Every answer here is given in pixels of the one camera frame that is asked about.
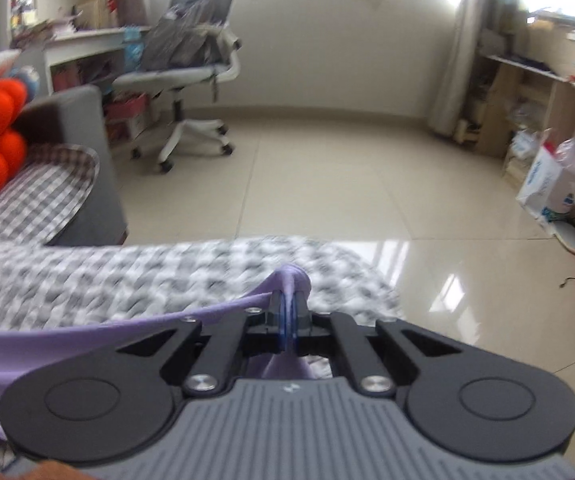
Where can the grey checked sofa cover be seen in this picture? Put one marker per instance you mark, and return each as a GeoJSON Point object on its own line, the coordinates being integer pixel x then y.
{"type": "Point", "coordinates": [32, 190]}

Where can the white paper bag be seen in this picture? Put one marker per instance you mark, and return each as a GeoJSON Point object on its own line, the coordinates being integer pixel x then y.
{"type": "Point", "coordinates": [542, 185]}

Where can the plush toy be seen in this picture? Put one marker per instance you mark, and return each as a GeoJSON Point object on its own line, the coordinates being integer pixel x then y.
{"type": "Point", "coordinates": [26, 80]}

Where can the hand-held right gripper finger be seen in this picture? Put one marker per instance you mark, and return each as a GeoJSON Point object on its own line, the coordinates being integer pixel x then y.
{"type": "Point", "coordinates": [293, 325]}
{"type": "Point", "coordinates": [282, 325]}

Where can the purple pants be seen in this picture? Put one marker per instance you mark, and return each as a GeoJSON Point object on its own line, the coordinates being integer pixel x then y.
{"type": "Point", "coordinates": [67, 345]}

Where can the white desk with shelves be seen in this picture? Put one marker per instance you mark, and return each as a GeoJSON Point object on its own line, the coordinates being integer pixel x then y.
{"type": "Point", "coordinates": [82, 40]}

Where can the grey white puckered quilt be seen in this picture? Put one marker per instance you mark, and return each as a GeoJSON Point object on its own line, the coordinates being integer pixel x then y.
{"type": "Point", "coordinates": [142, 275]}

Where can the orange pumpkin cushions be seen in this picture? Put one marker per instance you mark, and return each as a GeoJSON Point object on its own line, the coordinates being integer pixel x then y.
{"type": "Point", "coordinates": [77, 115]}

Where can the wooden shelf desk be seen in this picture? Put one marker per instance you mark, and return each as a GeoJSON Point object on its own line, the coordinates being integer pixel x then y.
{"type": "Point", "coordinates": [502, 105]}

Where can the white grey office chair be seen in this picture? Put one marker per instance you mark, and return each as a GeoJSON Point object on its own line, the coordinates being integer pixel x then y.
{"type": "Point", "coordinates": [192, 132]}

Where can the grey backpack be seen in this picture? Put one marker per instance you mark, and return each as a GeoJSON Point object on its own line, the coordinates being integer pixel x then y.
{"type": "Point", "coordinates": [182, 40]}

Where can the red white box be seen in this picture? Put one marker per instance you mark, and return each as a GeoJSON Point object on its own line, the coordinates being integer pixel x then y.
{"type": "Point", "coordinates": [127, 117]}

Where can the teal plastic bag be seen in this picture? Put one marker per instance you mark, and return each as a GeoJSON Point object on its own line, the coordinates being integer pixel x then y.
{"type": "Point", "coordinates": [133, 47]}

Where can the clear plastic bag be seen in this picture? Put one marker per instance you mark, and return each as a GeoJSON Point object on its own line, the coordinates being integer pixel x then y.
{"type": "Point", "coordinates": [572, 157]}

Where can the white plastic bag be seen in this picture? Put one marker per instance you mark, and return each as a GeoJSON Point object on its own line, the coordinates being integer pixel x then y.
{"type": "Point", "coordinates": [523, 145]}

